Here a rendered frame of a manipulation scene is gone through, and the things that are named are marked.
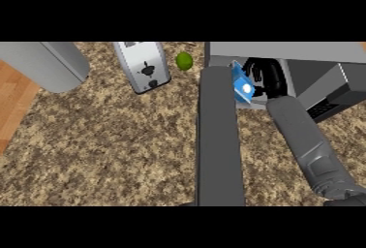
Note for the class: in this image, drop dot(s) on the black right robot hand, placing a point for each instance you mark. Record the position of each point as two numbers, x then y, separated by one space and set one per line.
272 76

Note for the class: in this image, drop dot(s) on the blue milk carton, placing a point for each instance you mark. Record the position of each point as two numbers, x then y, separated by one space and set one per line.
244 87

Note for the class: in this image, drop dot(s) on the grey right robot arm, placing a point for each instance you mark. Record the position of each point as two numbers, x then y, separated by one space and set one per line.
310 142

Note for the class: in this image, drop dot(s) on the grey microwave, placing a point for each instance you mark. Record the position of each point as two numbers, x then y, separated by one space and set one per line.
304 74

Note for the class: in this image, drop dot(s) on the dark grey microwave door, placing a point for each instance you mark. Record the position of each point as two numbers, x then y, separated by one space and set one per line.
220 135

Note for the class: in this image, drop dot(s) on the green lime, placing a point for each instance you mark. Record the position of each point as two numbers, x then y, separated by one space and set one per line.
183 60

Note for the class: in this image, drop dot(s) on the silver toaster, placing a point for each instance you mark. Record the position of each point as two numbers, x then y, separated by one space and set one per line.
143 66

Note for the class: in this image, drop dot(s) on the grey cylindrical appliance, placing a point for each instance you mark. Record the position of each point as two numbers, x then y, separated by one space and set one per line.
47 64

